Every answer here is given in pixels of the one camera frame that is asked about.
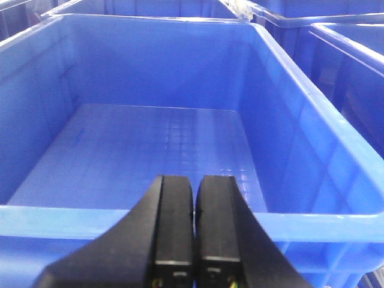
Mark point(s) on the blue crate right side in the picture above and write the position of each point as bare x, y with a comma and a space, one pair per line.
348, 68

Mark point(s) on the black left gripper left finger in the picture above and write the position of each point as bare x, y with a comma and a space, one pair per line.
151, 246

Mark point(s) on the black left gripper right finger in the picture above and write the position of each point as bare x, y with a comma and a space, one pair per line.
233, 248

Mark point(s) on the blue open crate below gripper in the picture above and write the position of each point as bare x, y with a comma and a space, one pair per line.
93, 108

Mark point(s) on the blue crate far upper right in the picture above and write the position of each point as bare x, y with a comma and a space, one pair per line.
289, 22

